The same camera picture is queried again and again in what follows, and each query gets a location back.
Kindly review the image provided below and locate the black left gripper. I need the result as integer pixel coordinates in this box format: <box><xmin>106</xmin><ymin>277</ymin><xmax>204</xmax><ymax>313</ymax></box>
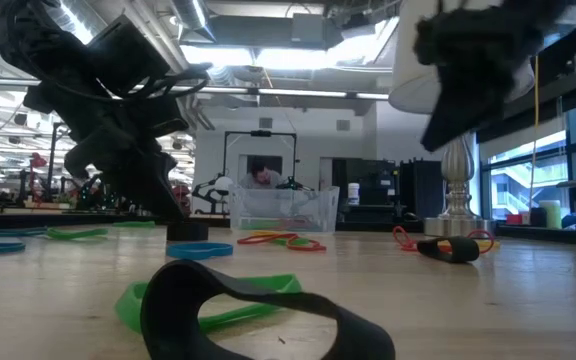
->
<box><xmin>22</xmin><ymin>81</ymin><xmax>190</xmax><ymax>222</ymax></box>

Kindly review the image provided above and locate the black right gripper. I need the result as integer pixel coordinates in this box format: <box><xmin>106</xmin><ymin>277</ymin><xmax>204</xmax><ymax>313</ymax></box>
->
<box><xmin>414</xmin><ymin>3</ymin><xmax>545</xmax><ymax>154</ymax></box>

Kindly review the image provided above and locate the wide black rubber band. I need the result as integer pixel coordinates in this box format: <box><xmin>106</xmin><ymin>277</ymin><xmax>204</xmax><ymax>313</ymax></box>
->
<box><xmin>139</xmin><ymin>258</ymin><xmax>397</xmax><ymax>360</ymax></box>
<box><xmin>166</xmin><ymin>221</ymin><xmax>210</xmax><ymax>243</ymax></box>

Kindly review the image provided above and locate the small black block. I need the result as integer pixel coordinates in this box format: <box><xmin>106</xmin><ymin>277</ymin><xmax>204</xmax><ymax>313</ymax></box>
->
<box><xmin>416</xmin><ymin>235</ymin><xmax>481</xmax><ymax>265</ymax></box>

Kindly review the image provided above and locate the red rubber band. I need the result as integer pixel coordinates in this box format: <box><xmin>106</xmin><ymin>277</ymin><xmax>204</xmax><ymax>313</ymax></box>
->
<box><xmin>392</xmin><ymin>225</ymin><xmax>496</xmax><ymax>255</ymax></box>
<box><xmin>236</xmin><ymin>232</ymin><xmax>328</xmax><ymax>253</ymax></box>

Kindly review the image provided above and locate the clear plastic bin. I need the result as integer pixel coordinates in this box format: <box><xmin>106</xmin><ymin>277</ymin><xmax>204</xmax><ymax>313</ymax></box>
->
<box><xmin>227</xmin><ymin>183</ymin><xmax>341</xmax><ymax>234</ymax></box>

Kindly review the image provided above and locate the white shade table lamp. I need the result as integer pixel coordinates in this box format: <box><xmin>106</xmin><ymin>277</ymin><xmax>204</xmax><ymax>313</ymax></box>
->
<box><xmin>388</xmin><ymin>0</ymin><xmax>537</xmax><ymax>239</ymax></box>

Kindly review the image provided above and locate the black cabinet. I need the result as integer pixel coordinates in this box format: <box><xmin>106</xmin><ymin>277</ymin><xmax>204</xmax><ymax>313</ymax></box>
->
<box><xmin>398</xmin><ymin>158</ymin><xmax>445</xmax><ymax>222</ymax></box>
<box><xmin>331</xmin><ymin>158</ymin><xmax>399</xmax><ymax>224</ymax></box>

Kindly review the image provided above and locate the person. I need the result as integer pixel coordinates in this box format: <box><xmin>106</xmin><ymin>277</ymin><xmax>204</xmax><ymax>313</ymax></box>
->
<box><xmin>241</xmin><ymin>158</ymin><xmax>282</xmax><ymax>190</ymax></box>

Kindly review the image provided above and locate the green cup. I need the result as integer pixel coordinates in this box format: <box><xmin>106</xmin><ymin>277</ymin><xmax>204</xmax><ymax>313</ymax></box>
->
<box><xmin>539</xmin><ymin>199</ymin><xmax>563</xmax><ymax>230</ymax></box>

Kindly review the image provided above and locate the ceiling light strip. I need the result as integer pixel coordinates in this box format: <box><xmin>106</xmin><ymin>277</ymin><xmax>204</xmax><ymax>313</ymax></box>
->
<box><xmin>0</xmin><ymin>76</ymin><xmax>390</xmax><ymax>100</ymax></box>

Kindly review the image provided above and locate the grey ceiling box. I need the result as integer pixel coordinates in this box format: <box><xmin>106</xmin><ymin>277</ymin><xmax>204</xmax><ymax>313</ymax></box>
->
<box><xmin>291</xmin><ymin>13</ymin><xmax>328</xmax><ymax>44</ymax></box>

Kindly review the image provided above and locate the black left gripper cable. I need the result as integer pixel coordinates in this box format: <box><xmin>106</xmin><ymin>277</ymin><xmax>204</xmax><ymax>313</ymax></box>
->
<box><xmin>15</xmin><ymin>61</ymin><xmax>215</xmax><ymax>104</ymax></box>

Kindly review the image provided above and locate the black rig frame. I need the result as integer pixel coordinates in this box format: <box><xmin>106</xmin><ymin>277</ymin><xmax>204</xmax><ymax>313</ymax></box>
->
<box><xmin>46</xmin><ymin>120</ymin><xmax>69</xmax><ymax>201</ymax></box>
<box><xmin>222</xmin><ymin>129</ymin><xmax>300</xmax><ymax>191</ymax></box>

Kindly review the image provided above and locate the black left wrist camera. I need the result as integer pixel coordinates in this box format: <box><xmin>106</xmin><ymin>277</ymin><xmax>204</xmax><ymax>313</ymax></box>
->
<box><xmin>86</xmin><ymin>13</ymin><xmax>173</xmax><ymax>96</ymax></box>

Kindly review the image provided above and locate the silver ceiling duct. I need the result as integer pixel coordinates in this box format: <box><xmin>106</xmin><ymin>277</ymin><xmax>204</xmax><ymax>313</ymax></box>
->
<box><xmin>170</xmin><ymin>0</ymin><xmax>218</xmax><ymax>44</ymax></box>

